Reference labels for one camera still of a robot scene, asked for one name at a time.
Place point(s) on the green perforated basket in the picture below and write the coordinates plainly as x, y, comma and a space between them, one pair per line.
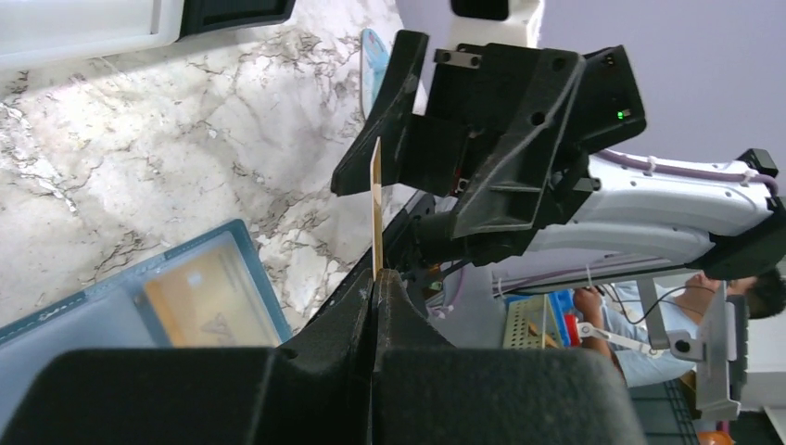
530, 324

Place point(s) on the black right card bin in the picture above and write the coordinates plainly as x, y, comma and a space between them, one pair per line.
201, 16

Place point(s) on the black metal base rail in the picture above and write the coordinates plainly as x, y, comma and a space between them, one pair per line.
399, 254

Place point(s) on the white middle card bin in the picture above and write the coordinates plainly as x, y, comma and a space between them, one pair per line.
41, 32

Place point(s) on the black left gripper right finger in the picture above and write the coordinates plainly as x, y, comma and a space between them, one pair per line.
426, 391

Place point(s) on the gold card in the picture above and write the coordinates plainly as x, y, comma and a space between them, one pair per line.
210, 300
377, 209

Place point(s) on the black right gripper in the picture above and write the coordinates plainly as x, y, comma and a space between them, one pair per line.
507, 131

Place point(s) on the clear blue plastic package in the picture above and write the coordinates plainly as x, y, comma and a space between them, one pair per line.
374, 61

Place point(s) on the blue leather card holder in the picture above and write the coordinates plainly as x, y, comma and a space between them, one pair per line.
114, 313

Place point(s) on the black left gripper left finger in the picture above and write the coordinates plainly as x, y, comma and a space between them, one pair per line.
313, 389

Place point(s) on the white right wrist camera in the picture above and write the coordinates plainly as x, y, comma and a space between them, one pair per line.
480, 23

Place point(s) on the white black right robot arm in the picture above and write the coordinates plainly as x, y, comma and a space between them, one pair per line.
654, 215

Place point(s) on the person in background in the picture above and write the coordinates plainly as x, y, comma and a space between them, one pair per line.
682, 310

